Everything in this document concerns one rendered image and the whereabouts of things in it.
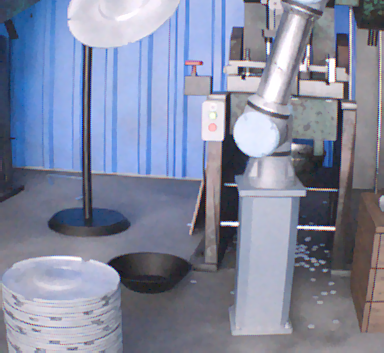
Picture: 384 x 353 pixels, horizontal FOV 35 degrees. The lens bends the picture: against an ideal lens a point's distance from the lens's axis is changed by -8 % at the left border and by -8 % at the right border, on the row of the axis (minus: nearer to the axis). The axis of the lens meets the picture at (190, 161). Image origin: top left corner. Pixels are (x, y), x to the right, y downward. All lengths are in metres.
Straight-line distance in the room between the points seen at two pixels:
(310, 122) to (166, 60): 1.60
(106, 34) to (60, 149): 2.61
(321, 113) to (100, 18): 1.08
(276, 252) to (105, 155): 2.22
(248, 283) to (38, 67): 2.51
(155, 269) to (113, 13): 1.17
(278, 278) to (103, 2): 0.92
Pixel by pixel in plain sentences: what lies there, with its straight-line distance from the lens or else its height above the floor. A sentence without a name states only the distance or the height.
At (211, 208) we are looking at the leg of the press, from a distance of 2.37.
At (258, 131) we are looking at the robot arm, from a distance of 1.64.
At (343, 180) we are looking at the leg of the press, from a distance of 2.32.
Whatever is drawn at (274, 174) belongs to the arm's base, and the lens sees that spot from 1.79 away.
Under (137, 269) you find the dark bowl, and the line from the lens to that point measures 2.38.
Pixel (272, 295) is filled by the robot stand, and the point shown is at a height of 0.13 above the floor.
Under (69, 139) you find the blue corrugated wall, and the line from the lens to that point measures 4.00.
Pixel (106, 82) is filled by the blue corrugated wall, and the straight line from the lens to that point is 3.85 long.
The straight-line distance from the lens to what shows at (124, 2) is 1.50.
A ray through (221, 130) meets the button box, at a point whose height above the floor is 0.53.
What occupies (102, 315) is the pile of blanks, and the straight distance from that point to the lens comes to 1.44.
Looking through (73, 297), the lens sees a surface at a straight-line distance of 1.42.
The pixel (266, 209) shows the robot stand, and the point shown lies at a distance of 1.80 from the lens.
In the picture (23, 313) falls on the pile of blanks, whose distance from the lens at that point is 1.44.
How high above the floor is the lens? 0.87
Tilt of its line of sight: 12 degrees down
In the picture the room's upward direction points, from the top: 1 degrees clockwise
